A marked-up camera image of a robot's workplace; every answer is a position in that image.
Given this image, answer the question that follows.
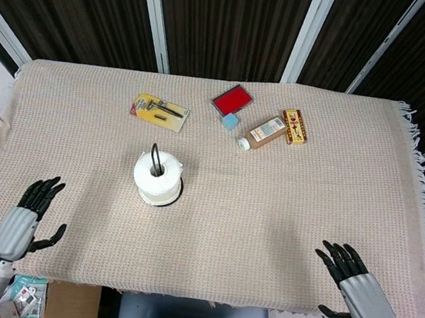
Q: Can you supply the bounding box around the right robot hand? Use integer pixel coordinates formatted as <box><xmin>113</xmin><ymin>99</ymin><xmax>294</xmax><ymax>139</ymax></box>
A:
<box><xmin>306</xmin><ymin>239</ymin><xmax>405</xmax><ymax>318</ymax></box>

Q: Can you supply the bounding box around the black metal wire holder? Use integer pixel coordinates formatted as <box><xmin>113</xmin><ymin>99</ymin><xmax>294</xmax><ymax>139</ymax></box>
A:
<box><xmin>140</xmin><ymin>142</ymin><xmax>190</xmax><ymax>211</ymax></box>

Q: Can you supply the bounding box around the brown cardboard box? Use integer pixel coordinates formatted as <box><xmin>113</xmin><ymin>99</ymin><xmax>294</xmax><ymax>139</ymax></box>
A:
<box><xmin>43</xmin><ymin>279</ymin><xmax>103</xmax><ymax>318</ymax></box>

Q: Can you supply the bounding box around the beige woven tablecloth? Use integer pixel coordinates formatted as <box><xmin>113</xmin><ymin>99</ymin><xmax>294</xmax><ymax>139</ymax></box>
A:
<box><xmin>0</xmin><ymin>47</ymin><xmax>425</xmax><ymax>318</ymax></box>

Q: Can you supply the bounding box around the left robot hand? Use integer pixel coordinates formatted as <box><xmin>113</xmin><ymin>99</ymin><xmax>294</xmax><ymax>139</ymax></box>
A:
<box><xmin>0</xmin><ymin>169</ymin><xmax>74</xmax><ymax>269</ymax></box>

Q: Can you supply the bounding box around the white toilet paper roll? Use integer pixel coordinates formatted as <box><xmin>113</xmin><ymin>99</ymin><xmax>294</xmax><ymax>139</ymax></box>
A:
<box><xmin>129</xmin><ymin>148</ymin><xmax>187</xmax><ymax>210</ymax></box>

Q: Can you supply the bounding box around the pile of small packages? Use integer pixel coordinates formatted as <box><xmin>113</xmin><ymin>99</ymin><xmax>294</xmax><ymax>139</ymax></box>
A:
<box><xmin>0</xmin><ymin>271</ymin><xmax>50</xmax><ymax>318</ymax></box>

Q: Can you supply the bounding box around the razor in yellow blister pack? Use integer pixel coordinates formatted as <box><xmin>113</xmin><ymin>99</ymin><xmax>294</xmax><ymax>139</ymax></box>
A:
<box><xmin>127</xmin><ymin>92</ymin><xmax>192</xmax><ymax>135</ymax></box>

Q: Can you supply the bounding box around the small light blue cube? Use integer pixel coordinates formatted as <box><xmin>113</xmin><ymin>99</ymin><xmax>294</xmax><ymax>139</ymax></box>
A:
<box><xmin>220</xmin><ymin>111</ymin><xmax>239</xmax><ymax>133</ymax></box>

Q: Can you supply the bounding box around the yellow and red small box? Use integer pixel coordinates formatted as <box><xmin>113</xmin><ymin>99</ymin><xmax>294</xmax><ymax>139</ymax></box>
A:
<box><xmin>279</xmin><ymin>108</ymin><xmax>313</xmax><ymax>148</ymax></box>

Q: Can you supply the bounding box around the red ink stamp pad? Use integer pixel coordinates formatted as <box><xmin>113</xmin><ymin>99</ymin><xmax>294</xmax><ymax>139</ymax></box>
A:
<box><xmin>209</xmin><ymin>81</ymin><xmax>256</xmax><ymax>119</ymax></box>

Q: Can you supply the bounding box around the brown bottle with white cap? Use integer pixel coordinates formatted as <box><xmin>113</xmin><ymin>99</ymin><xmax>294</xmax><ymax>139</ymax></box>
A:
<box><xmin>236</xmin><ymin>111</ymin><xmax>290</xmax><ymax>158</ymax></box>

